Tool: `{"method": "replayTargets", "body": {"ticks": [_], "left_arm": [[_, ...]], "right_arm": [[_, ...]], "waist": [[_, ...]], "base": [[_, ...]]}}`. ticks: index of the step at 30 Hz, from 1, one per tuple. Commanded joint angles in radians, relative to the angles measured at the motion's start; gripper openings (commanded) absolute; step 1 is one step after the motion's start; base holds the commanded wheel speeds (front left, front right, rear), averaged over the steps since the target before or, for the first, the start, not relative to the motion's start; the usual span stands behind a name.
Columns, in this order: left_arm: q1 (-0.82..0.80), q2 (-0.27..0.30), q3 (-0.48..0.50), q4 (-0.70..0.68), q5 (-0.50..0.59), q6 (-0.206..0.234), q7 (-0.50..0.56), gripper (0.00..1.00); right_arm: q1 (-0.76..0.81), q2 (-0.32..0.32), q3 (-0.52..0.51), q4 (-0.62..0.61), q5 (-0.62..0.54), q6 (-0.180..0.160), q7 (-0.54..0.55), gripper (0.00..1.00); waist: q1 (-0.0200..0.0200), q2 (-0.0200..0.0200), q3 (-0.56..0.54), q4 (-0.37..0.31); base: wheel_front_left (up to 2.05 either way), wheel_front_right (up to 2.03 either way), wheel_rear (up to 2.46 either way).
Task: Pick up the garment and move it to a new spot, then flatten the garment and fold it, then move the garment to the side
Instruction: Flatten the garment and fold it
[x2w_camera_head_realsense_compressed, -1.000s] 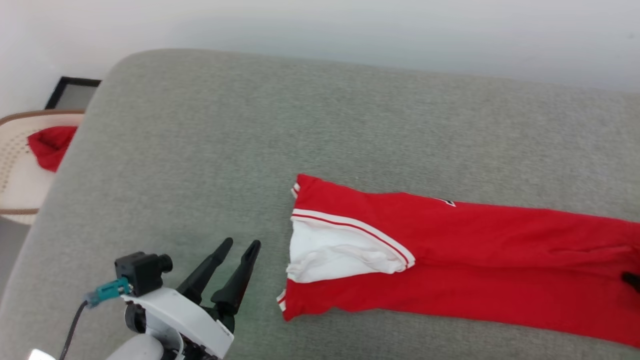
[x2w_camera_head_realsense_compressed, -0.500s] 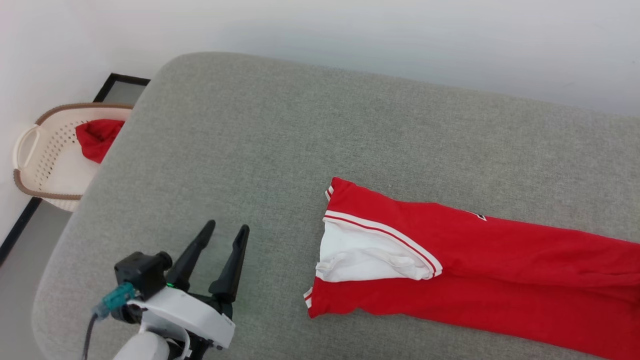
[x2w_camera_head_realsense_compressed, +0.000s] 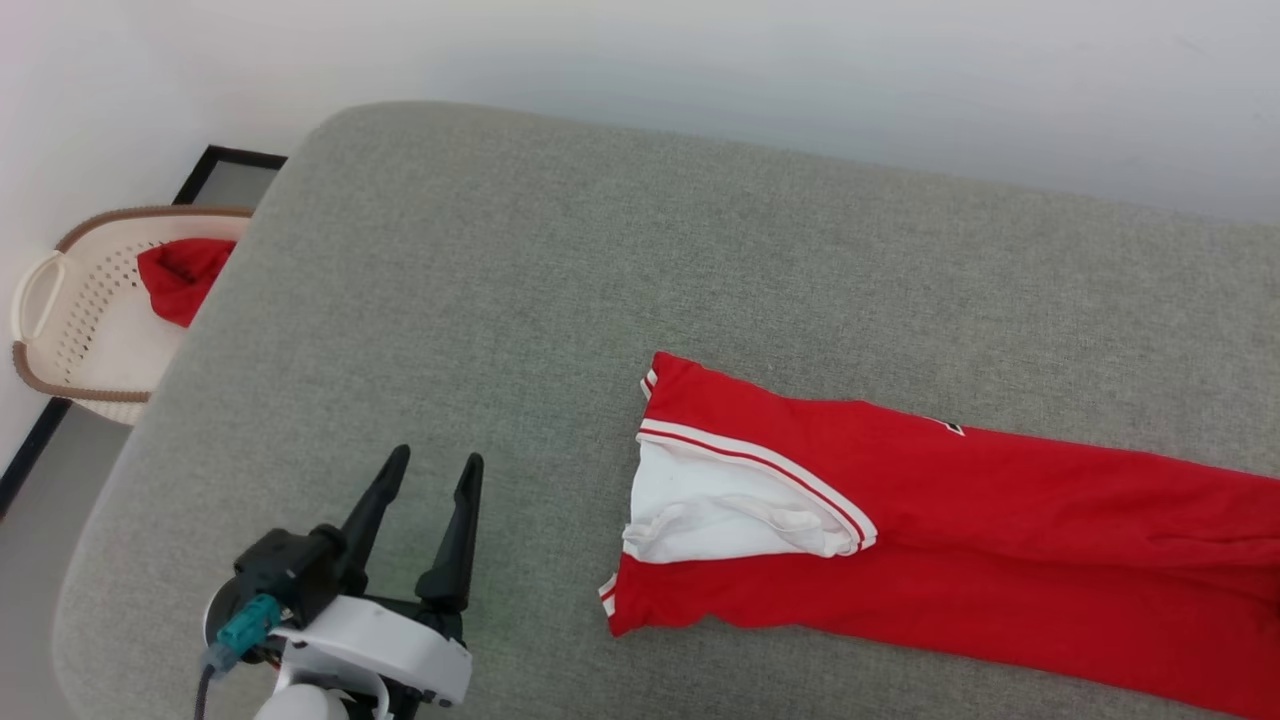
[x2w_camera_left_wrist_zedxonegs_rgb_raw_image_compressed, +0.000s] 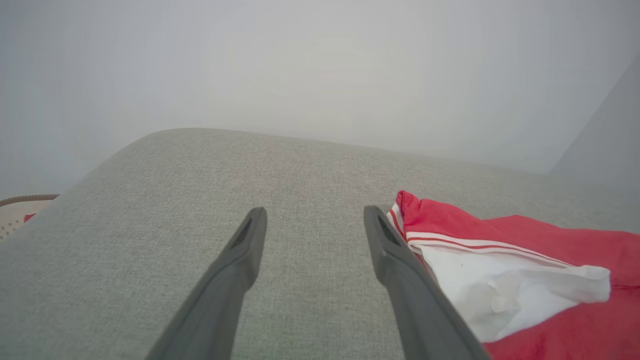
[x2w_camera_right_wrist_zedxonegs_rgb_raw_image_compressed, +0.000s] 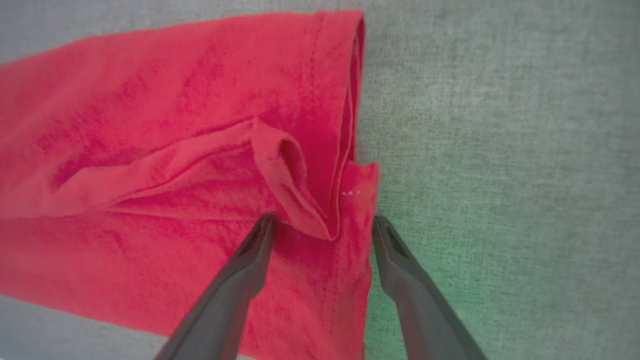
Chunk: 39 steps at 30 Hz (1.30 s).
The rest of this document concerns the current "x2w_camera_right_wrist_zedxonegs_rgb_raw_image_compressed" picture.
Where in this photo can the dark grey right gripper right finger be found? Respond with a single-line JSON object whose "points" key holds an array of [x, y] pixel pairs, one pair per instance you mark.
{"points": [[425, 310]]}

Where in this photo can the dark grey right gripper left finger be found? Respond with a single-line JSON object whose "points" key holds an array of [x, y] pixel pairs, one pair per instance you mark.
{"points": [[225, 305]]}

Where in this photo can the red shirt with white collar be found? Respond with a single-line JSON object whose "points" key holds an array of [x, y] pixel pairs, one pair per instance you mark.
{"points": [[150, 125]]}

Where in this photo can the grey fabric sofa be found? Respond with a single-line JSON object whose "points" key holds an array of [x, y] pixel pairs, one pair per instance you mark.
{"points": [[500, 150]]}

